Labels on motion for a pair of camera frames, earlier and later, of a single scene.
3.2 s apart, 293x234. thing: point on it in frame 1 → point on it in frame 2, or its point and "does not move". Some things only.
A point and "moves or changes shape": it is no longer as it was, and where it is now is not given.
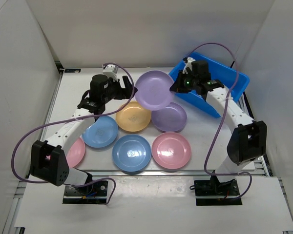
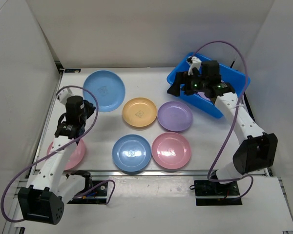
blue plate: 101,133 moves or changes shape
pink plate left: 76,153 does not move
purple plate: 154,90 moves or changes shape
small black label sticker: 73,70 does not move
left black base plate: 94,193 does not move
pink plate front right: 171,150 does not move
